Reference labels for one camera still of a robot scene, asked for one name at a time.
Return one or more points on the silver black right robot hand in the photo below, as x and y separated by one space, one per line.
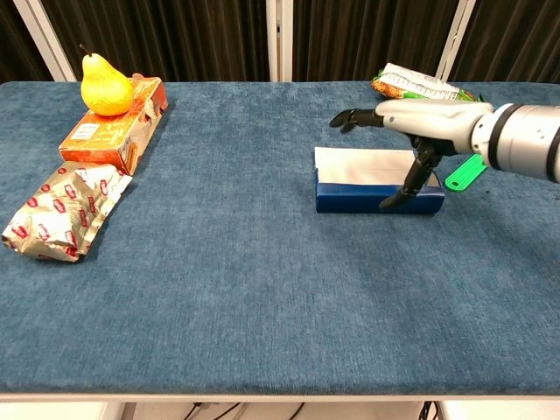
429 120

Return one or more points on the blue glasses case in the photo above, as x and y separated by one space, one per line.
350 201

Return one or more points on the blue carpeted table top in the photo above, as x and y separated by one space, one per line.
219 284

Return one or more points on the orange cardboard box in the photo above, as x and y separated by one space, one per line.
100 140

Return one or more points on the green snack packet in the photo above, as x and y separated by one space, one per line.
407 81

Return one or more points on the blue hand clapper toy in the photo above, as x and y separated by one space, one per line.
461 177

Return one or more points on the dark pleated curtain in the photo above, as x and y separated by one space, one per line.
175 39

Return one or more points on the yellow pear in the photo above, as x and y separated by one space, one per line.
105 92

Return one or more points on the gold foil snack bag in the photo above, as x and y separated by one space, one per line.
57 214

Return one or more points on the white slanted frame post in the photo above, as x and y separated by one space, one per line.
455 39
44 39

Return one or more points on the white upright frame post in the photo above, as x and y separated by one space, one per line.
279 39

